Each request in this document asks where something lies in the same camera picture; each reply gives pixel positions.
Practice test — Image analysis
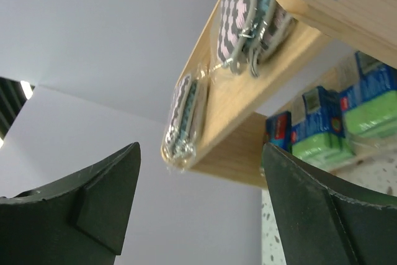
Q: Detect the wooden two-tier shelf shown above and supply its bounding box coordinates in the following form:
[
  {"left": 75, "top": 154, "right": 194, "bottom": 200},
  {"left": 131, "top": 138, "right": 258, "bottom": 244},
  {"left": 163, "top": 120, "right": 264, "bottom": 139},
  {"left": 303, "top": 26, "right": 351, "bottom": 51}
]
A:
[{"left": 190, "top": 0, "right": 396, "bottom": 189}]

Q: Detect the purple wavy sponge pack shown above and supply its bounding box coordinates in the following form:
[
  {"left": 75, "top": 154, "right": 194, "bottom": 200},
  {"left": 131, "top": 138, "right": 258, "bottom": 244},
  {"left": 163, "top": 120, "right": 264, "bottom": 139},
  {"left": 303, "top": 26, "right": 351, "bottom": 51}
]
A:
[
  {"left": 216, "top": 0, "right": 296, "bottom": 78},
  {"left": 161, "top": 73, "right": 208, "bottom": 170}
]

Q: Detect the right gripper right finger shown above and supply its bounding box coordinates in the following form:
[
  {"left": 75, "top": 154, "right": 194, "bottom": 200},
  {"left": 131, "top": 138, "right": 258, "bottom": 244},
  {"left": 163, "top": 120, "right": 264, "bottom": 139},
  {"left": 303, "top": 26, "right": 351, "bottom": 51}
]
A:
[{"left": 262, "top": 143, "right": 396, "bottom": 264}]

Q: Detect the green sponge pack white label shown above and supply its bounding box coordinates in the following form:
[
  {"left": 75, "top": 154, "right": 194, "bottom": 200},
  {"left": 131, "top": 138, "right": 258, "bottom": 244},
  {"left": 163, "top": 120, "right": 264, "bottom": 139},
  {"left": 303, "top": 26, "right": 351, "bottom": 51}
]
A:
[{"left": 337, "top": 51, "right": 396, "bottom": 138}]

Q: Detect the green heavy duty sponge pack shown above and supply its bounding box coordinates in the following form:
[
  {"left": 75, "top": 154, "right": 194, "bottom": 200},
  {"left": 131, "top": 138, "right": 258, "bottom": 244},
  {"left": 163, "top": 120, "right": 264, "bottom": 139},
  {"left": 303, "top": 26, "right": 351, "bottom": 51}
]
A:
[{"left": 291, "top": 86, "right": 354, "bottom": 171}]

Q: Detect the green sponge pack dark label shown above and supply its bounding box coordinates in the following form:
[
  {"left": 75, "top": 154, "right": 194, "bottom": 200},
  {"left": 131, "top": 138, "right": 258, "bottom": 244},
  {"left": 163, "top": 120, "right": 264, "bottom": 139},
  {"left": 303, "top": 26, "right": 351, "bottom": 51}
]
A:
[{"left": 264, "top": 111, "right": 292, "bottom": 153}]

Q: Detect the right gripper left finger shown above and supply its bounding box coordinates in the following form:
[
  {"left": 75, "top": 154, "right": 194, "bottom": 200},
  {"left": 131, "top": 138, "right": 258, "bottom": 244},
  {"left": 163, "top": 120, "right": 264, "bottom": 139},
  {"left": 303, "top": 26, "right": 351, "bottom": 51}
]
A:
[{"left": 1, "top": 142, "right": 141, "bottom": 265}]

